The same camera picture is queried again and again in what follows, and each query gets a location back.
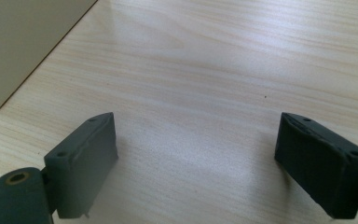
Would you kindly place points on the beige box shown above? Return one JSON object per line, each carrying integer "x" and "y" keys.
{"x": 18, "y": 43}

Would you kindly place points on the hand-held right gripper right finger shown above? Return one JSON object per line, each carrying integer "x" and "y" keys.
{"x": 320, "y": 165}

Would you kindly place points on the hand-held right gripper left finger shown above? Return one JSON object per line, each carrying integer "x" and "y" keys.
{"x": 80, "y": 165}

